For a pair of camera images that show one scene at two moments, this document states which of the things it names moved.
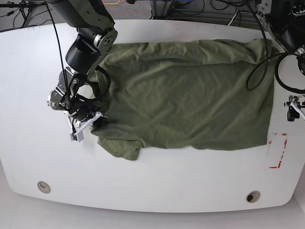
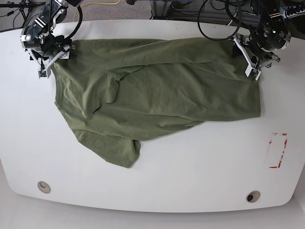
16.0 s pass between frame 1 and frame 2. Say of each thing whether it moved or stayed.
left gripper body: moved
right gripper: moved
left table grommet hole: stayed
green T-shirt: moved
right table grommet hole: stayed
